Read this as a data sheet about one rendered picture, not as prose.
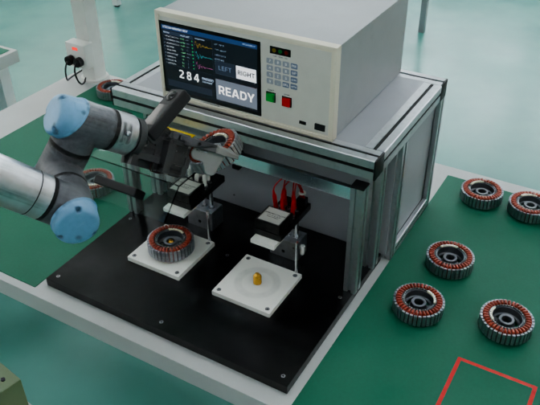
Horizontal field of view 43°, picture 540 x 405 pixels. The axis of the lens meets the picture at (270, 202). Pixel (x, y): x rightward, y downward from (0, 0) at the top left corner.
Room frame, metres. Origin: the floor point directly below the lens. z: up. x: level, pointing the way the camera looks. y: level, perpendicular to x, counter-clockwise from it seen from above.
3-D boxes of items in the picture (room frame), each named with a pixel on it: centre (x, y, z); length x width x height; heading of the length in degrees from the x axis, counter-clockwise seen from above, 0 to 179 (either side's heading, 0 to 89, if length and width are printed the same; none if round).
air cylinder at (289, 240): (1.31, -0.04, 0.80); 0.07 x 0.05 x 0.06; 60
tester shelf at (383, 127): (1.52, -0.03, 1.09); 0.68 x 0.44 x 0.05; 60
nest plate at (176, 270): (1.31, 0.24, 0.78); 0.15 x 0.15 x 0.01; 60
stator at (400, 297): (1.12, -0.33, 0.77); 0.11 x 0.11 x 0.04
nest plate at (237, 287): (1.19, 0.03, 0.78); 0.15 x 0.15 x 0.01; 60
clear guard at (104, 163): (1.31, 0.23, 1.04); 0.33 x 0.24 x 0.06; 150
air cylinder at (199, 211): (1.43, 0.17, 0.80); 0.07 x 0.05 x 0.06; 60
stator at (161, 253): (1.31, 0.24, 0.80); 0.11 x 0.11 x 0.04
